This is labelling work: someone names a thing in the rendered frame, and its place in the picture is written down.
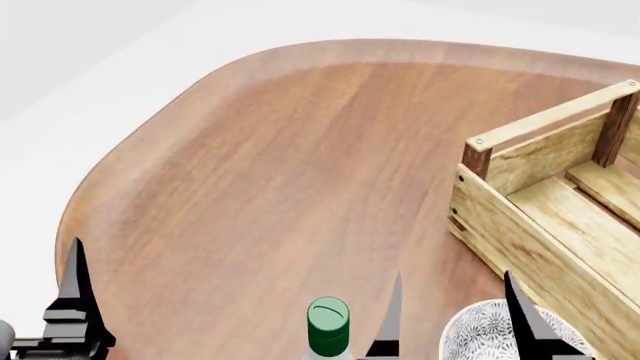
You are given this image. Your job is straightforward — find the white patterned ceramic bowl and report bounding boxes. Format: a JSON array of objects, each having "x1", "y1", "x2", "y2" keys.
[{"x1": 438, "y1": 297, "x2": 599, "y2": 360}]

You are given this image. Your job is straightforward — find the light wooden crate tray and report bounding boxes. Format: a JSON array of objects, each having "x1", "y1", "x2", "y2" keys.
[{"x1": 447, "y1": 78, "x2": 640, "y2": 360}]

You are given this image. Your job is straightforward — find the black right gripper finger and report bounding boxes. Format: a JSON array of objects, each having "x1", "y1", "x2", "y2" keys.
[
  {"x1": 502, "y1": 269, "x2": 562, "y2": 360},
  {"x1": 367, "y1": 271, "x2": 404, "y2": 342}
]

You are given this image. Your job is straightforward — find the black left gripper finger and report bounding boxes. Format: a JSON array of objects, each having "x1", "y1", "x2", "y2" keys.
[{"x1": 43, "y1": 235, "x2": 117, "y2": 348}]

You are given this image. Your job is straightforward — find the green-capped salad dressing bottle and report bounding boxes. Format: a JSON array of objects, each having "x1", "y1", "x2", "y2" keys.
[{"x1": 298, "y1": 295, "x2": 359, "y2": 360}]

